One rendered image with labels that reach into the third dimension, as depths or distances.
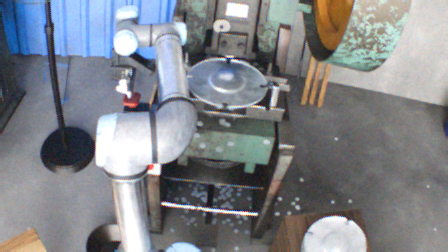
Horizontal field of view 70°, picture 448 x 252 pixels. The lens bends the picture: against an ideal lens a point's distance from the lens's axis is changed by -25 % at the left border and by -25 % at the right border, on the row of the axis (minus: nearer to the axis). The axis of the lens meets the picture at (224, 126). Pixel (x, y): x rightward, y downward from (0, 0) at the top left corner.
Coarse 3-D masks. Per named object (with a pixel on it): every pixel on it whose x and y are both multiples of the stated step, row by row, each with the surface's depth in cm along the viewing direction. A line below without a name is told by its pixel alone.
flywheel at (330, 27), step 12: (324, 0) 150; (336, 0) 135; (348, 0) 122; (324, 12) 148; (336, 12) 135; (348, 12) 120; (324, 24) 142; (336, 24) 135; (324, 36) 139; (336, 36) 124
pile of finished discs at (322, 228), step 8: (320, 224) 153; (328, 224) 153; (336, 224) 154; (344, 224) 154; (352, 224) 154; (312, 232) 151; (320, 232) 150; (328, 232) 150; (336, 232) 150; (344, 232) 151; (352, 232) 151; (360, 232) 151; (304, 240) 147; (312, 240) 147; (320, 240) 147; (328, 240) 147; (336, 240) 147; (344, 240) 147; (352, 240) 147; (360, 240) 147; (304, 248) 144; (312, 248) 144; (320, 248) 144; (328, 248) 143; (336, 248) 144; (344, 248) 144; (352, 248) 144; (360, 248) 144
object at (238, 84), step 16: (208, 64) 156; (224, 64) 157; (240, 64) 158; (192, 80) 147; (208, 80) 148; (224, 80) 148; (240, 80) 149; (256, 80) 151; (208, 96) 141; (224, 96) 142; (240, 96) 143; (256, 96) 144
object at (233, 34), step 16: (224, 0) 131; (240, 0) 130; (256, 0) 130; (224, 16) 135; (240, 16) 135; (256, 16) 134; (224, 32) 138; (240, 32) 139; (224, 48) 141; (240, 48) 139
